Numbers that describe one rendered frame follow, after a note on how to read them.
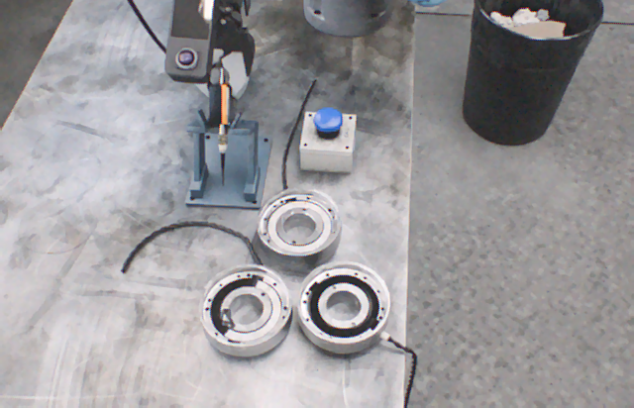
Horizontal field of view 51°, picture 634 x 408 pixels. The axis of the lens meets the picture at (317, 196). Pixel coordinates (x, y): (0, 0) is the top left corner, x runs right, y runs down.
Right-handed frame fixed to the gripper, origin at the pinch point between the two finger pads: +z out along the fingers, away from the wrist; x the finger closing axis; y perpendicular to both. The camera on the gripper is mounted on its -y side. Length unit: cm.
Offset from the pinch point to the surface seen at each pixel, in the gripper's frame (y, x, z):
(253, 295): -23.6, -6.5, 8.0
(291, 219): -12.0, -9.7, 9.4
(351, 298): -22.6, -17.9, 9.2
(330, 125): 0.1, -13.7, 4.9
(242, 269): -20.8, -4.9, 7.3
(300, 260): -18.7, -11.6, 8.0
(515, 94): 75, -59, 75
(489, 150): 72, -56, 97
